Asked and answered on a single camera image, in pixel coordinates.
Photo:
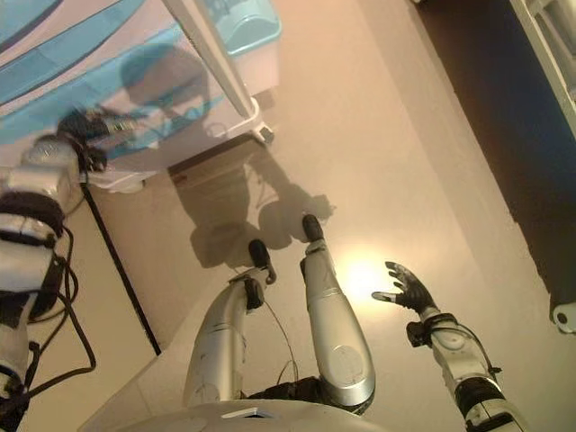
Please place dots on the white hospital bed frame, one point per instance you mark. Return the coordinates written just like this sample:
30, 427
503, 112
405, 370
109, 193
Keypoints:
553, 45

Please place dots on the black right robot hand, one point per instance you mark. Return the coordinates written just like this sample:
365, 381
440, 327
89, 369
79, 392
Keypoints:
414, 292

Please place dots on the white medical cart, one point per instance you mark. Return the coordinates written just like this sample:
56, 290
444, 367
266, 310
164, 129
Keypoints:
211, 67

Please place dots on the cart caster wheel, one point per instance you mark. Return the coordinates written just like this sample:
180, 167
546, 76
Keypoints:
267, 136

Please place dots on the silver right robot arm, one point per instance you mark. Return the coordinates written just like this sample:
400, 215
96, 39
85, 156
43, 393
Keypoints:
459, 355

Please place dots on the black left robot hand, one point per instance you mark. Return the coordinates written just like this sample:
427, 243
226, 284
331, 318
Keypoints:
92, 128

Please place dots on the silver right robot leg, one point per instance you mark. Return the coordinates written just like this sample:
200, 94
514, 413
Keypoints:
333, 324

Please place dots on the blue lidded waste bin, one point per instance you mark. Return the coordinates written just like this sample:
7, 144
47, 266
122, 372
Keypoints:
252, 31

